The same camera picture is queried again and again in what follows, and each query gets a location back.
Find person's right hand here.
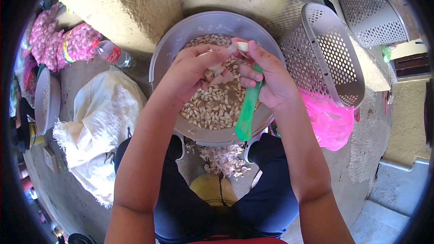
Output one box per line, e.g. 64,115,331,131
231,37,302,111

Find large grey plastic basin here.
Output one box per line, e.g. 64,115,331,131
149,11,287,147

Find pink mesh bag of garlic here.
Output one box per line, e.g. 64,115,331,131
56,23,104,70
29,3,64,72

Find person's legs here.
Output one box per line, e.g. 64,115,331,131
113,132,300,241

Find grey perforated plastic basket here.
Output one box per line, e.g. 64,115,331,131
280,3,366,110
340,0,410,49

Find unpeeled garlic clove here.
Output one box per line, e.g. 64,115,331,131
203,63,226,78

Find small grey plastic basin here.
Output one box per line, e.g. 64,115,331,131
34,67,61,136

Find pink plastic bag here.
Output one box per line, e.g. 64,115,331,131
298,88,355,152

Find person's body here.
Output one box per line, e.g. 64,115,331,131
104,191,356,244

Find small brown box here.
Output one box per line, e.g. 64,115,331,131
43,146,59,173

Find green handled knife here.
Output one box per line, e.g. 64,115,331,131
235,65,264,142

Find person's left hand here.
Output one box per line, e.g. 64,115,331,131
155,43,235,110

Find pile of garlic skins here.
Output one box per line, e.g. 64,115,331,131
186,142,251,180

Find white woven sack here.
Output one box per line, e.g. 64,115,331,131
52,66,148,209

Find person's left fingers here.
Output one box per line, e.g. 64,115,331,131
180,43,235,85

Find clear bottle with red label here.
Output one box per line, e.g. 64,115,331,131
92,40,133,68

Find pile of soaking garlic cloves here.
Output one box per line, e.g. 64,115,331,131
178,34,262,131

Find person's right thumb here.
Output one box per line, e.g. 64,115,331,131
248,40,272,66

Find person's right fingers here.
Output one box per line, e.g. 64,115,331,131
238,63,265,89

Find yellow plastic stool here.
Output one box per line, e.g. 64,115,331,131
189,174,239,207

